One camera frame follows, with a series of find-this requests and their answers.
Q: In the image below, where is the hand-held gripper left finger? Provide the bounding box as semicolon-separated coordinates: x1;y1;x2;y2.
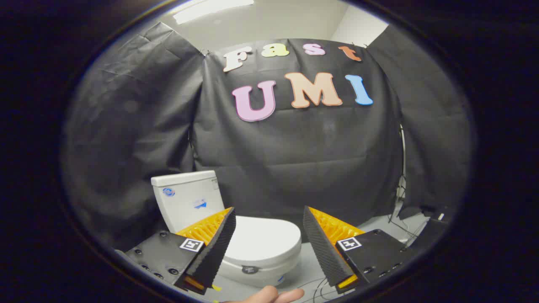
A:
116;206;237;295

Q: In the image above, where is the black box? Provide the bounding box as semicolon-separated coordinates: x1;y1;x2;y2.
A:
411;205;456;254

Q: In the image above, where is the white toilet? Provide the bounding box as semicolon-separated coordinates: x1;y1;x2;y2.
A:
151;170;302;289

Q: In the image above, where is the black backdrop cloth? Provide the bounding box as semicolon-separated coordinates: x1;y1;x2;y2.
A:
63;21;474;253

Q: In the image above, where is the white toilet lid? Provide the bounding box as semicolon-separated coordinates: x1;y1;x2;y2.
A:
227;216;302;270

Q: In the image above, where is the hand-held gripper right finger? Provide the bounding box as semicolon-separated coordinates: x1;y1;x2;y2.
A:
303;206;415;294

